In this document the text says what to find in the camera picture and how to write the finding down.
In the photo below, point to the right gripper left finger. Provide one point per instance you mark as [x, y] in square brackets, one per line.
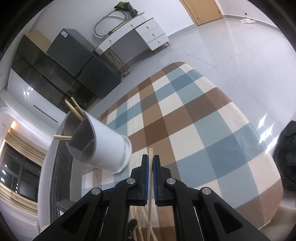
[102, 214]

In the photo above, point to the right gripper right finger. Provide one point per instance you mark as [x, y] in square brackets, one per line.
[199, 214]

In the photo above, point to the wooden chopstick on table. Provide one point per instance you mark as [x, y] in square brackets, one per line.
[138, 223]
[144, 218]

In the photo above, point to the grey bed mattress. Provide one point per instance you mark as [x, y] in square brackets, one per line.
[54, 184]

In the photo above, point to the grey white utensil holder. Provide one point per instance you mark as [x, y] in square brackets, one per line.
[95, 144]

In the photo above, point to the checkered tablecloth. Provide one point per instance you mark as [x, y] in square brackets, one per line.
[200, 135]

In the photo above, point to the beige curtain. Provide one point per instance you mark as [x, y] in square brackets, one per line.
[26, 148]

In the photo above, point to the black glass cabinet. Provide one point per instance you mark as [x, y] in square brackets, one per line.
[48, 78]

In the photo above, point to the dark grey refrigerator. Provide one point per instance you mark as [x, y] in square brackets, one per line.
[76, 55]

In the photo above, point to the white dressing table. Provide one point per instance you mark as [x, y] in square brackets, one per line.
[133, 37]

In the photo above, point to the oval mirror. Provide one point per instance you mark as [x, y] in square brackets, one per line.
[109, 23]

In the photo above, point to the white paper on floor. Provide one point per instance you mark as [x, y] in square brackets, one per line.
[247, 21]

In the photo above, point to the wooden door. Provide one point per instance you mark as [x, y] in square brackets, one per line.
[202, 11]

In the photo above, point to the black wrapped flower bouquet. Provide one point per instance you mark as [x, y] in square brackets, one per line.
[126, 7]

